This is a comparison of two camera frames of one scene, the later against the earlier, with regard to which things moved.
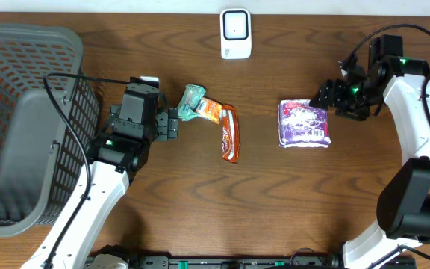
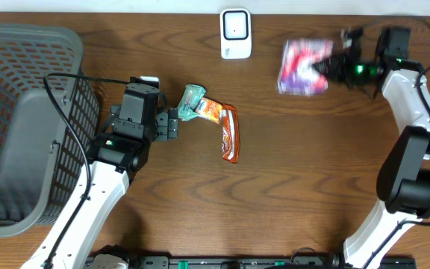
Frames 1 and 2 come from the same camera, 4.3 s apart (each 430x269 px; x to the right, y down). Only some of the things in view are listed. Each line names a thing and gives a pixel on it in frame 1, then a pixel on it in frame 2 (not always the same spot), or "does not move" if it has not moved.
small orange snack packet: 210,109 does not move
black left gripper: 161,125 does not move
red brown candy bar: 230,122 does not move
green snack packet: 192,96 does not move
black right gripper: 332,95 to 337,63
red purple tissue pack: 302,125 to 298,76
